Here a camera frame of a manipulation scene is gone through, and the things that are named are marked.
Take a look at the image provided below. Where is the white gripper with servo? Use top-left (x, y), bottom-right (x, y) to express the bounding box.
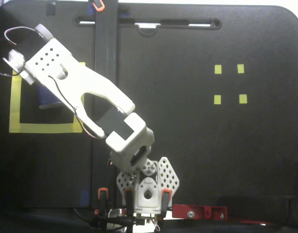
top-left (19, 71), bottom-right (35, 85)

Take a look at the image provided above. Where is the blue USB wall charger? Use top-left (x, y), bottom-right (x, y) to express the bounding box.
top-left (38, 83), bottom-right (63, 110)

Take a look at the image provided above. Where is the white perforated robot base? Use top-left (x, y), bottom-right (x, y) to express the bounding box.
top-left (116, 156), bottom-right (181, 216)

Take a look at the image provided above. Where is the long black flat bar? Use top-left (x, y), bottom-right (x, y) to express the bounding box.
top-left (90, 0), bottom-right (120, 209)

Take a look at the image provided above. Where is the orange black spring clamp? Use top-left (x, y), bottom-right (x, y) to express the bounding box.
top-left (161, 188), bottom-right (173, 218)
top-left (123, 188), bottom-right (135, 216)
top-left (88, 0), bottom-right (105, 12)
top-left (97, 188), bottom-right (109, 218)

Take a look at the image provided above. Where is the red bar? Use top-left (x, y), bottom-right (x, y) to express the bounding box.
top-left (237, 219), bottom-right (273, 226)

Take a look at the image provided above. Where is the red black arm servo cable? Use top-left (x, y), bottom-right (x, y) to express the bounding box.
top-left (48, 75), bottom-right (102, 139)

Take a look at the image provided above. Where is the red black gripper servo cable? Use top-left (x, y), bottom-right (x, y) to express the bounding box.
top-left (0, 26), bottom-right (36, 78)

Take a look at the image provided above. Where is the yellow tape square frame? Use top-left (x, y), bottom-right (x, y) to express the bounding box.
top-left (9, 62), bottom-right (86, 133)

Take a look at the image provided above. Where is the black power cable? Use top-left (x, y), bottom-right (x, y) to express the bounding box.
top-left (73, 207), bottom-right (140, 231)

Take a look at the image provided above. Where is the red metal bracket clamp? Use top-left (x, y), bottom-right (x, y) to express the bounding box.
top-left (173, 203), bottom-right (228, 222)

